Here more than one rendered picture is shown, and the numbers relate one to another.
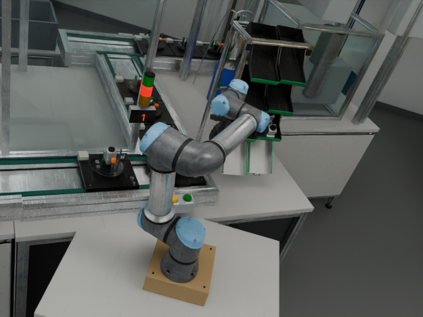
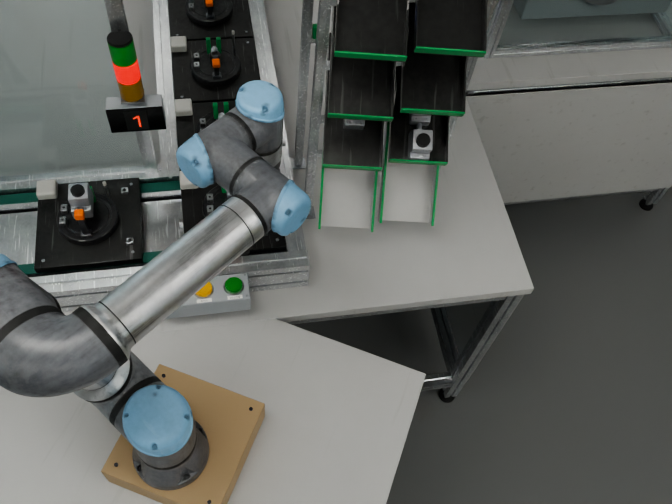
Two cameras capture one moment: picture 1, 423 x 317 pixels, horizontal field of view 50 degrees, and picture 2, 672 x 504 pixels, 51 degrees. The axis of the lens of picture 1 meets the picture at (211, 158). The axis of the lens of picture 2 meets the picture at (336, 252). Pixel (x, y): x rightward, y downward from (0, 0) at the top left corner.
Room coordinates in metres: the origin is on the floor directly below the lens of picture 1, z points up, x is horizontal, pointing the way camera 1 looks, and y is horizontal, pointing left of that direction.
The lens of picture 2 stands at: (0.94, -0.38, 2.39)
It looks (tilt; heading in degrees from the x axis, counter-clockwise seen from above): 58 degrees down; 16
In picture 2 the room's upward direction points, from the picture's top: 9 degrees clockwise
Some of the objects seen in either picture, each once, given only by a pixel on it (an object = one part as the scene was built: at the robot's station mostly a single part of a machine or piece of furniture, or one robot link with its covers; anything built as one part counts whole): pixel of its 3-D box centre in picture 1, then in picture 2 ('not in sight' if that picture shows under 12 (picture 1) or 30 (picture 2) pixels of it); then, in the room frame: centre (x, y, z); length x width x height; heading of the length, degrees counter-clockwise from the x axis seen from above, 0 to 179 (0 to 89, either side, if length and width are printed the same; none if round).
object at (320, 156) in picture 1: (279, 146); (546, 92); (3.20, -0.49, 0.43); 1.11 x 0.68 x 0.86; 123
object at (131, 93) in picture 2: (144, 99); (130, 85); (1.80, 0.38, 1.29); 0.05 x 0.05 x 0.05
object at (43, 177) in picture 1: (113, 175); (110, 225); (1.66, 0.42, 0.91); 0.84 x 0.28 x 0.10; 123
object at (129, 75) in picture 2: (146, 89); (126, 68); (1.80, 0.38, 1.34); 0.05 x 0.05 x 0.05
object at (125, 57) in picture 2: (148, 79); (122, 49); (1.80, 0.38, 1.39); 0.05 x 0.05 x 0.05
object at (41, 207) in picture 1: (127, 200); (121, 284); (1.52, 0.30, 0.91); 0.89 x 0.06 x 0.11; 123
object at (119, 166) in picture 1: (108, 168); (88, 218); (1.62, 0.44, 0.98); 0.14 x 0.14 x 0.02
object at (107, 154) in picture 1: (110, 153); (80, 194); (1.62, 0.44, 1.06); 0.08 x 0.04 x 0.07; 33
